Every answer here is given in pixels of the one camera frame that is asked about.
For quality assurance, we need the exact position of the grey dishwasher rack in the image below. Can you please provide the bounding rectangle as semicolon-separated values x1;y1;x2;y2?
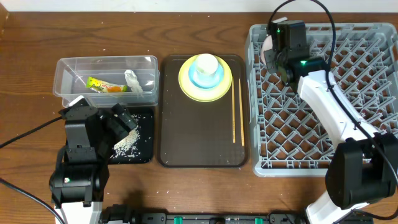
245;22;397;177

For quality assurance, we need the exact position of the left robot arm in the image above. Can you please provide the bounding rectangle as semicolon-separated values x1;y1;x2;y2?
49;96;137;223

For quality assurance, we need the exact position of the white tissue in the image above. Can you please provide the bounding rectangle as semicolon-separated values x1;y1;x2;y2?
124;70;143;96

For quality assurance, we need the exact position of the black plastic tray bin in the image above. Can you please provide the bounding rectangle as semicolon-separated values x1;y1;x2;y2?
63;106;155;165

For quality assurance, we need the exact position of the yellow green snack wrapper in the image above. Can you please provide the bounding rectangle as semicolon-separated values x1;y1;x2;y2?
86;77;127;93

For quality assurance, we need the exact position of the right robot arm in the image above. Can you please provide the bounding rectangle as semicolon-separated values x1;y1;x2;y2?
261;29;397;223

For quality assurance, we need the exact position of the white bowl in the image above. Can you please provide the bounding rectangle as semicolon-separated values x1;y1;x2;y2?
260;35;273;65

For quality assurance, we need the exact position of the light blue saucer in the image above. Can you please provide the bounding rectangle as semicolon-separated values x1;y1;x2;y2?
188;61;224;90

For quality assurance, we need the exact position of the pale green cup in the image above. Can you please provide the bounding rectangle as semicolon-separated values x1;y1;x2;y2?
194;54;218;84

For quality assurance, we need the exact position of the rice pile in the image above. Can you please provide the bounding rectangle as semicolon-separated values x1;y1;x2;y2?
111;124;141;160

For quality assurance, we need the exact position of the dark brown serving tray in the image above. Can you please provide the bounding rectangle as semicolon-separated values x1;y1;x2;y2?
157;55;250;168

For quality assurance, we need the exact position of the clear plastic bin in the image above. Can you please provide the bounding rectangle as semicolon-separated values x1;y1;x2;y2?
53;55;160;108

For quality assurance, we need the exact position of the yellow plate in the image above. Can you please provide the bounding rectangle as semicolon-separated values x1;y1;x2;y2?
178;54;232;102

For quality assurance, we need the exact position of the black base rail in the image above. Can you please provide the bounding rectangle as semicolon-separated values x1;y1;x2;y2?
98;205;307;224

